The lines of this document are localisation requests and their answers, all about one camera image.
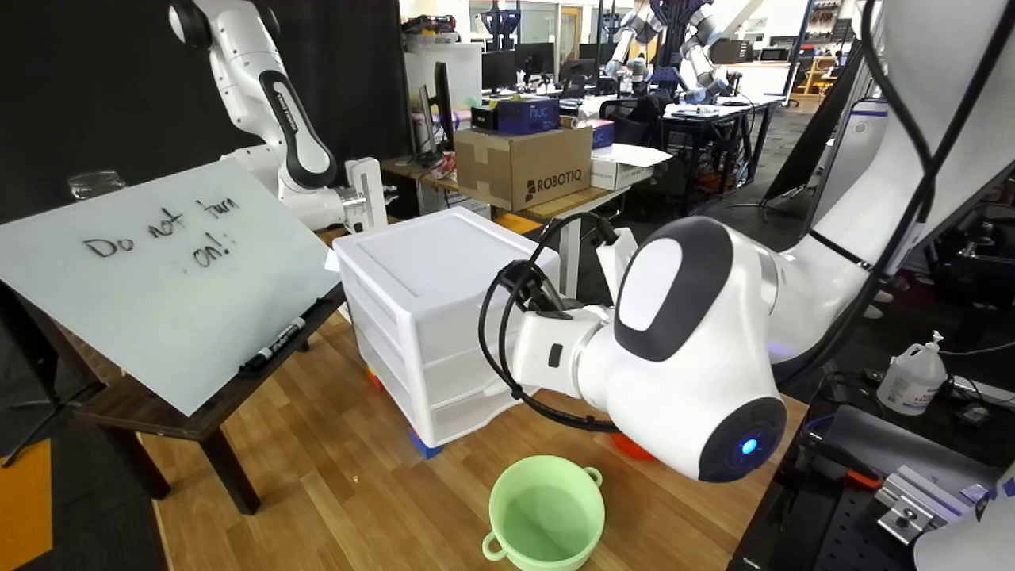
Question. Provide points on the white boxy gripper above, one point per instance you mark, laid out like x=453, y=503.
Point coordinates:
x=371, y=194

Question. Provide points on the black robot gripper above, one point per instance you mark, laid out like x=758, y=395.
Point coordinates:
x=527, y=288

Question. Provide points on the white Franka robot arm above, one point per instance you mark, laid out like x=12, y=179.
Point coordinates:
x=687, y=402

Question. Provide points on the white idle robot arm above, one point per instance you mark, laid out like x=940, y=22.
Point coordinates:
x=280, y=116

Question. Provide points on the light wooden desk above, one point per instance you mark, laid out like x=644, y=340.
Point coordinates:
x=422, y=177

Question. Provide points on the large cardboard box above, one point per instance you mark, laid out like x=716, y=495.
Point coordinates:
x=520, y=171

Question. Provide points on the white paper stack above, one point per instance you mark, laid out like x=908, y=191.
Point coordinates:
x=629, y=163

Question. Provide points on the dark purple box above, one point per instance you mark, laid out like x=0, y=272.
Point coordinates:
x=516, y=116

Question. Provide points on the black whiteboard marker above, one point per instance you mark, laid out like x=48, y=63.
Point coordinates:
x=279, y=340

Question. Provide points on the blue tape piece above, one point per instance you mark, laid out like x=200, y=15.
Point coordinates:
x=427, y=447

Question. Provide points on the whiteboard with handwritten note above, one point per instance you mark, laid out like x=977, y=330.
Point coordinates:
x=159, y=296

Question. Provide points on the light green plastic pot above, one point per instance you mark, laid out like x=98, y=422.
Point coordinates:
x=545, y=517

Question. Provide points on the dark wooden side table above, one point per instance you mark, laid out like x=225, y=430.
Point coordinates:
x=137, y=409

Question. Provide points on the black clamp with orange grip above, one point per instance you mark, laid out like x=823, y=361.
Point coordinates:
x=859, y=476

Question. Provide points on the black perforated breadboard plate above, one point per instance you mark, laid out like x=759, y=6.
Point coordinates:
x=836, y=529

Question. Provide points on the white plastic jug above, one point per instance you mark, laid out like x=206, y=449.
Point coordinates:
x=908, y=383

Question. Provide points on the orange floor mat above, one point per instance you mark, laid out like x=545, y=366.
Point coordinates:
x=24, y=510

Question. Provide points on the white rounded object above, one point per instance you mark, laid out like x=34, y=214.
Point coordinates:
x=971, y=534

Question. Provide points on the white plastic drawer cabinet frame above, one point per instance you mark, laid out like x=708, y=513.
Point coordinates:
x=422, y=250

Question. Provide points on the aluminium extrusion rail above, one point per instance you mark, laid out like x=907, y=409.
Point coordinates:
x=922, y=498

